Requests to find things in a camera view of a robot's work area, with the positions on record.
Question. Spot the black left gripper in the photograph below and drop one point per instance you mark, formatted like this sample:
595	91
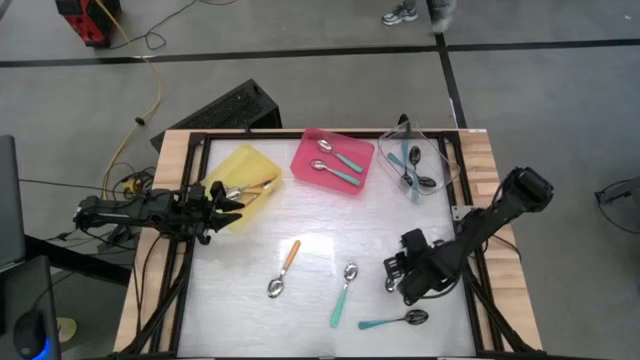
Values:
187	212

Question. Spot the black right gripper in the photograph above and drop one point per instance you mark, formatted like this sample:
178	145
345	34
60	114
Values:
430	270

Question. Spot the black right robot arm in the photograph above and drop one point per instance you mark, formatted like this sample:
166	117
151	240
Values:
495	220

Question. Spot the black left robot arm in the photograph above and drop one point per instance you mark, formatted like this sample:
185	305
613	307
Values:
125	212

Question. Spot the yellow plastic bin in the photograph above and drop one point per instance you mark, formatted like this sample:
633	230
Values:
247	162

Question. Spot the clear plastic bin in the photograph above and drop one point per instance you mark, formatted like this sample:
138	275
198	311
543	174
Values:
440	165

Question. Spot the pink plastic bin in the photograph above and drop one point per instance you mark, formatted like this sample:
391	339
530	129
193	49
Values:
352	147

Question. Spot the black metal beam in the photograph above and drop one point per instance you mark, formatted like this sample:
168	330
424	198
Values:
75	260

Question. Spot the yellow round disc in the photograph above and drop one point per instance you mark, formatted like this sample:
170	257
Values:
67	330

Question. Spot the black desk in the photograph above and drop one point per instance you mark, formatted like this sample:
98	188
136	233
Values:
35	290

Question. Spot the black computer mouse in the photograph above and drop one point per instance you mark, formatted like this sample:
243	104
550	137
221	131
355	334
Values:
30	332

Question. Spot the red black portable generator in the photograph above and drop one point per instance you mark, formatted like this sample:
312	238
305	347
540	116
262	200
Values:
87	22

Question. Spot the person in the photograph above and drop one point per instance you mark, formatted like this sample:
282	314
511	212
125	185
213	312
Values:
400	15

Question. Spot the black metal table frame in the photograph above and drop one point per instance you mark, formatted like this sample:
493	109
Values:
250	135

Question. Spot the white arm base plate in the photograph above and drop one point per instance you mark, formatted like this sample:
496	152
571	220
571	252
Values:
461	212

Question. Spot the black bracket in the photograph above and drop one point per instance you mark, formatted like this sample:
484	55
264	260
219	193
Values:
403	122

